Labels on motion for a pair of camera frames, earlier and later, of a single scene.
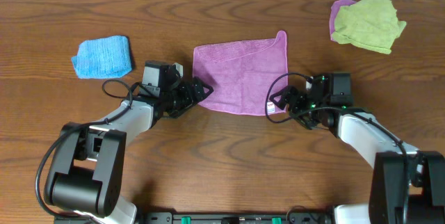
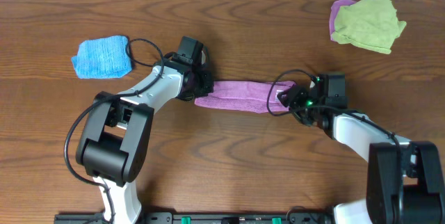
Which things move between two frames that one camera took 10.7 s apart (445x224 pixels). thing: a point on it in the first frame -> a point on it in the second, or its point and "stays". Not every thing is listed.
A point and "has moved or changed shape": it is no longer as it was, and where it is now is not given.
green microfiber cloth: [371, 24] stays
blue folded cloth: [107, 57] stays
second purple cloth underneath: [334, 10] stays
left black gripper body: [189, 96] -> [203, 83]
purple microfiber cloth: [241, 74] has moved or changed shape
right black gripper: [288, 92] stays
